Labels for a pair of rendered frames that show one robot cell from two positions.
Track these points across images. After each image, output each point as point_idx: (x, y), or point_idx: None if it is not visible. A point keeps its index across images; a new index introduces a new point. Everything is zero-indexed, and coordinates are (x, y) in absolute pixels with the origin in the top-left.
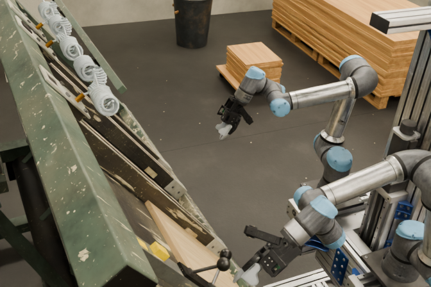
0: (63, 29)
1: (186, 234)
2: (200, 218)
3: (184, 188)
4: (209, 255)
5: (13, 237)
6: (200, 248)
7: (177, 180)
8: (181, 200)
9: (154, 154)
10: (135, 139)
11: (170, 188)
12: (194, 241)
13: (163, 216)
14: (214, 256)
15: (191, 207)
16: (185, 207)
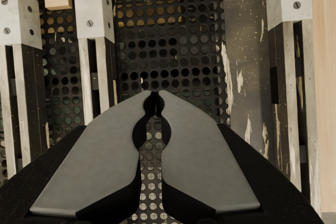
0: None
1: (324, 113)
2: None
3: None
4: (330, 38)
5: None
6: (328, 68)
7: (88, 14)
8: None
9: (25, 62)
10: (33, 130)
11: (110, 27)
12: (327, 90)
13: (327, 181)
14: (315, 8)
15: None
16: None
